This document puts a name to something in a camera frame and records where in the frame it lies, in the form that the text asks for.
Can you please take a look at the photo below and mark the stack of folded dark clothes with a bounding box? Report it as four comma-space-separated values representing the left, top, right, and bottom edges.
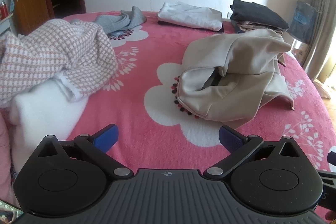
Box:
230, 0, 289, 30

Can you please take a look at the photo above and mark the grey garment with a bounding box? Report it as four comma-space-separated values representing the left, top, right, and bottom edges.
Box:
93, 6, 147, 35

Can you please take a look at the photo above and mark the red bottle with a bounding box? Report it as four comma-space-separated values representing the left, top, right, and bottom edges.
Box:
0, 1, 8, 20

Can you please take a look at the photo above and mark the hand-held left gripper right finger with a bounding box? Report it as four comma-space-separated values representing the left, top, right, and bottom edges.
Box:
203, 125, 303, 180

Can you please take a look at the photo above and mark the blue water bottle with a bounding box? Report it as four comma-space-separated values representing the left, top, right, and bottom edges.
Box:
289, 0, 318, 43

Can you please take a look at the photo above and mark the pink floral blanket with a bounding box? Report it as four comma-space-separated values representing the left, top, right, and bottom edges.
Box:
0, 10, 336, 180

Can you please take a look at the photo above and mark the black smartphone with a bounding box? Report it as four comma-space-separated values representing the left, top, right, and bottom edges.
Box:
0, 199, 25, 224

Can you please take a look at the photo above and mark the beige zip jacket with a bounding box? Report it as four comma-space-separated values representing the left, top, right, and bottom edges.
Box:
175, 28, 295, 130

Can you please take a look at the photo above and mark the person's pink clothing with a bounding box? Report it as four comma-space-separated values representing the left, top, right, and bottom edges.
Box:
0, 109, 17, 209

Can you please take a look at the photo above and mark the beige curtain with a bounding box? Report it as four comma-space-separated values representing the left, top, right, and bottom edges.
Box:
302, 0, 336, 83

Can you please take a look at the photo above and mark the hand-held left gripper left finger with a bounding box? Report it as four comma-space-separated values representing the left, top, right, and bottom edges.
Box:
34, 123, 133, 179

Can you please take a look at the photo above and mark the white fleece cloth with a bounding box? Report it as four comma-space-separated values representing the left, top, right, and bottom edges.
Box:
10, 77, 90, 172

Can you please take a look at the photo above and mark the white water dispenser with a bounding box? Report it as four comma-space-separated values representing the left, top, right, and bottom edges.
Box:
285, 30, 311, 63

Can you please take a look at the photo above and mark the pink white houndstooth sweater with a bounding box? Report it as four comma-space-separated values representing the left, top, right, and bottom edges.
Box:
0, 19, 118, 109

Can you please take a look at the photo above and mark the white folded garment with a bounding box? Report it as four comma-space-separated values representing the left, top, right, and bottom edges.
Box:
157, 1, 223, 31

